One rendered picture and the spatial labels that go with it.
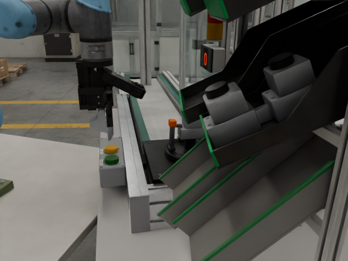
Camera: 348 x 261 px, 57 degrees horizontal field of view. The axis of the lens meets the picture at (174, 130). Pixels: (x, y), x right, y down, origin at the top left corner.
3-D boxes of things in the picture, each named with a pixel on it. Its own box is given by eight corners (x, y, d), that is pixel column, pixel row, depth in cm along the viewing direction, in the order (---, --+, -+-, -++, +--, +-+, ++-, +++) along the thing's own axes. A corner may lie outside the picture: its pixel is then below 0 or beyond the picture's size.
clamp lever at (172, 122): (168, 147, 87) (169, 121, 84) (167, 144, 89) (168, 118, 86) (181, 147, 88) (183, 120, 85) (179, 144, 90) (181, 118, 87)
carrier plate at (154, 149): (153, 187, 78) (153, 179, 77) (142, 146, 100) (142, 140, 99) (246, 177, 82) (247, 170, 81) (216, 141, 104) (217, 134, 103)
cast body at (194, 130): (180, 140, 86) (180, 115, 83) (177, 133, 90) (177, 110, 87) (211, 138, 87) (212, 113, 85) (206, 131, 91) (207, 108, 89)
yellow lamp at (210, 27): (208, 40, 96) (209, 23, 94) (204, 38, 101) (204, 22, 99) (225, 40, 97) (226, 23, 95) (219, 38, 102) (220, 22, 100)
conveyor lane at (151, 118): (154, 217, 81) (154, 183, 77) (130, 113, 158) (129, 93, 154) (259, 205, 86) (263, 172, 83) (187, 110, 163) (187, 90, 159)
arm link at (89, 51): (112, 39, 80) (113, 42, 73) (113, 57, 82) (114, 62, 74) (81, 39, 79) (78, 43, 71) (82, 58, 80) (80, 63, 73)
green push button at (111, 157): (104, 168, 86) (104, 161, 85) (104, 161, 90) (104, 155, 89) (119, 167, 87) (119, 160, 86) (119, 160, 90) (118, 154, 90)
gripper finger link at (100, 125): (91, 141, 85) (88, 107, 81) (114, 139, 86) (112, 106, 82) (90, 146, 82) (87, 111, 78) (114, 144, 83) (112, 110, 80)
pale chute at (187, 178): (174, 230, 57) (157, 215, 56) (173, 190, 70) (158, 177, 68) (302, 126, 51) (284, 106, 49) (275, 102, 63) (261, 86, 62)
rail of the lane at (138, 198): (131, 233, 76) (129, 193, 71) (117, 114, 157) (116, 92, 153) (154, 230, 77) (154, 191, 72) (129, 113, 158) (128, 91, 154)
